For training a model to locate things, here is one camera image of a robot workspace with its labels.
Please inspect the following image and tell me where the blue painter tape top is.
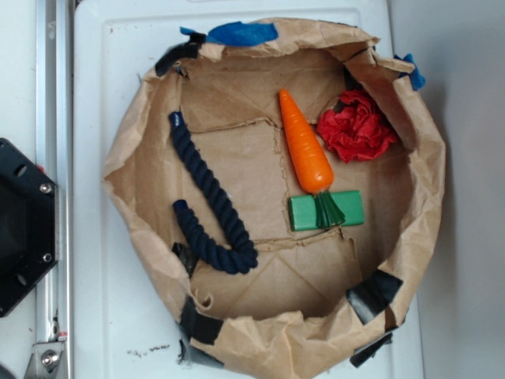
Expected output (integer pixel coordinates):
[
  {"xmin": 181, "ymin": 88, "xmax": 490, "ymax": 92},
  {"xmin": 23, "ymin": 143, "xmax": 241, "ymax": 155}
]
[{"xmin": 180, "ymin": 21, "xmax": 279, "ymax": 47}]

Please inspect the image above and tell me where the green wooden block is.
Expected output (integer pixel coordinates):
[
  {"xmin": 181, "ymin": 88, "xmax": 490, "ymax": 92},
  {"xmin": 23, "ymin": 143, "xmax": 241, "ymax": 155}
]
[{"xmin": 288, "ymin": 190, "xmax": 365, "ymax": 231}]

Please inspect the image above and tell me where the metal corner bracket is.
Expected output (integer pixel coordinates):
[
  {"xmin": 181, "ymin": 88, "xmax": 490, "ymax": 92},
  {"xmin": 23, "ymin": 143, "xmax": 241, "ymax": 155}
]
[{"xmin": 24, "ymin": 341, "xmax": 65, "ymax": 379}]

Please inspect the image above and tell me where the crumpled red cloth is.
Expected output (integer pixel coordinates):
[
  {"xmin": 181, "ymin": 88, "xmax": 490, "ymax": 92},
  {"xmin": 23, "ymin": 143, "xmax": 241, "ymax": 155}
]
[{"xmin": 316, "ymin": 89, "xmax": 399, "ymax": 163}]

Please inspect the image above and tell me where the black tape bottom left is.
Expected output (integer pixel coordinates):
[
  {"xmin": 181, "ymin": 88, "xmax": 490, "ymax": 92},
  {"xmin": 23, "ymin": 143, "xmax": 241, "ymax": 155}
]
[{"xmin": 180, "ymin": 297, "xmax": 224, "ymax": 345}]

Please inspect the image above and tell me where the brown paper bag bin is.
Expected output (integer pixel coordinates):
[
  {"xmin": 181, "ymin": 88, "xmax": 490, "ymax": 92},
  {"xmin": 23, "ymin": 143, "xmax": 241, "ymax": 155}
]
[{"xmin": 103, "ymin": 18, "xmax": 446, "ymax": 378}]

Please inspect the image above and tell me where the aluminium extrusion rail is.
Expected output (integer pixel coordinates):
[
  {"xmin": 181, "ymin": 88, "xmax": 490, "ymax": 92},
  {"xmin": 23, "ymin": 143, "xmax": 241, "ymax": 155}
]
[{"xmin": 36, "ymin": 1, "xmax": 76, "ymax": 378}]

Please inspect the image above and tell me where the black tape bottom right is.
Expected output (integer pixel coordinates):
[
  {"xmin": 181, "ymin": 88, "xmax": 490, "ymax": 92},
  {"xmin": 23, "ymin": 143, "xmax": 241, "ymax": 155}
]
[{"xmin": 346, "ymin": 269, "xmax": 403, "ymax": 325}]

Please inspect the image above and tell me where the blue painter tape right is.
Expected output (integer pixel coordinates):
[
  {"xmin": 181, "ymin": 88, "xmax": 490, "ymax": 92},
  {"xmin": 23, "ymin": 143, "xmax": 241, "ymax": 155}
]
[{"xmin": 394, "ymin": 54, "xmax": 426, "ymax": 91}]

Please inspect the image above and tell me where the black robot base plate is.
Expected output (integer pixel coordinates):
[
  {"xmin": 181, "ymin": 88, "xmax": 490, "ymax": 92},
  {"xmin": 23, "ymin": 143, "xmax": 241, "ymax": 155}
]
[{"xmin": 1, "ymin": 138, "xmax": 57, "ymax": 317}]

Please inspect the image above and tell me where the dark blue twisted rope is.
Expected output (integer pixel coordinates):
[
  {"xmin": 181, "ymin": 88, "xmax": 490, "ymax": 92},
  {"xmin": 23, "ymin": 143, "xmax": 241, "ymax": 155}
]
[{"xmin": 167, "ymin": 111, "xmax": 259, "ymax": 276}]

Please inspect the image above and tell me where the orange plastic toy carrot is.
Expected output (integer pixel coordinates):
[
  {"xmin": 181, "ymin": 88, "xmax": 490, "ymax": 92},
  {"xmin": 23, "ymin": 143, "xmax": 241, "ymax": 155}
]
[{"xmin": 279, "ymin": 89, "xmax": 345, "ymax": 229}]

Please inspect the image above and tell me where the black tape top left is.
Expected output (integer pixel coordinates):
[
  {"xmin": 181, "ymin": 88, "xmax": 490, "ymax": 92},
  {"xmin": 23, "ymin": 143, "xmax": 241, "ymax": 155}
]
[{"xmin": 155, "ymin": 32, "xmax": 207, "ymax": 77}]

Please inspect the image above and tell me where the black tape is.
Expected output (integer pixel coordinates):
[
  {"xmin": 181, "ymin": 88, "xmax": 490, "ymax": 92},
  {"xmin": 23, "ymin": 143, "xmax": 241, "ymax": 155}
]
[
  {"xmin": 180, "ymin": 297, "xmax": 224, "ymax": 345},
  {"xmin": 346, "ymin": 269, "xmax": 403, "ymax": 325},
  {"xmin": 155, "ymin": 32, "xmax": 207, "ymax": 77}
]

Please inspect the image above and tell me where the blue painter tape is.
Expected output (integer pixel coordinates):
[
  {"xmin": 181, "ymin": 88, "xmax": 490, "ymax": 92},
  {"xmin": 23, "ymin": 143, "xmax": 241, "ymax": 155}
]
[
  {"xmin": 394, "ymin": 54, "xmax": 426, "ymax": 91},
  {"xmin": 180, "ymin": 21, "xmax": 279, "ymax": 47}
]

